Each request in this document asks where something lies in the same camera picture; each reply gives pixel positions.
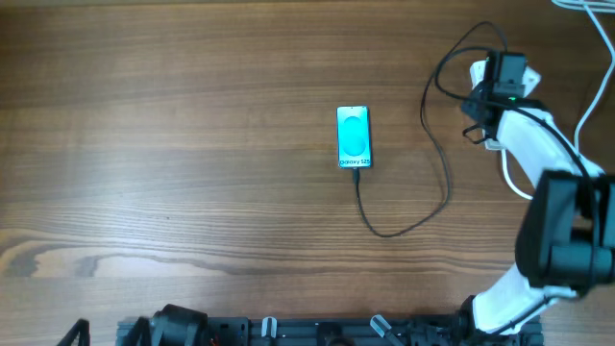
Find white power strip cord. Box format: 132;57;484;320
500;4;615;201

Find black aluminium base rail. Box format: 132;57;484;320
115;315;545;346

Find white cables at corner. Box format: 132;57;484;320
551;0;615;14

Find white power strip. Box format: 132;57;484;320
470;60;504;151

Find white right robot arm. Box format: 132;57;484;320
462;51;614;338

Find black USB charging cable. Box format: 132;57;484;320
352;20;509;239

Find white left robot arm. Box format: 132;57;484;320
115;305;210;346

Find teal screen smartphone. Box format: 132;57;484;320
336;106;372;169

